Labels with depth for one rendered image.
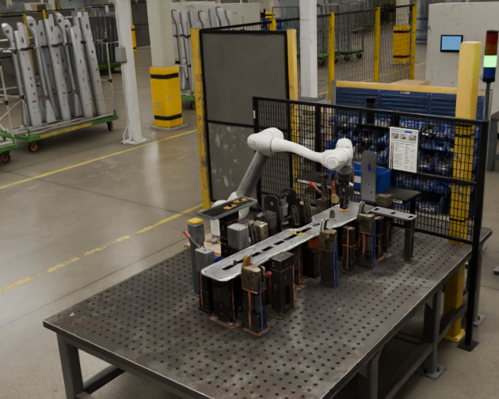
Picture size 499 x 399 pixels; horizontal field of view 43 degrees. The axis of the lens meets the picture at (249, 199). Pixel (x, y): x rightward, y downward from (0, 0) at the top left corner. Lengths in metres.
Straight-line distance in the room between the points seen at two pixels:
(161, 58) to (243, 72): 5.17
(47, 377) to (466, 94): 3.23
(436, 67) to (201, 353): 8.03
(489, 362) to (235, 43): 3.70
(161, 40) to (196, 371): 8.80
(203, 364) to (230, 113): 3.84
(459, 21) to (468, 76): 6.25
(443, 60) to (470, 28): 0.61
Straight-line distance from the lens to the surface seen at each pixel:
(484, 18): 10.19
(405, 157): 4.32
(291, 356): 3.07
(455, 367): 4.37
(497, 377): 4.34
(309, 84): 8.22
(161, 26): 11.28
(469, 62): 4.06
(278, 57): 5.99
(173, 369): 3.04
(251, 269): 3.09
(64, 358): 3.72
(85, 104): 11.40
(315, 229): 3.71
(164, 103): 11.37
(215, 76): 6.52
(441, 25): 10.40
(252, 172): 4.29
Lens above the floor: 2.37
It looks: 19 degrees down
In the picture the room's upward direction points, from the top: 3 degrees counter-clockwise
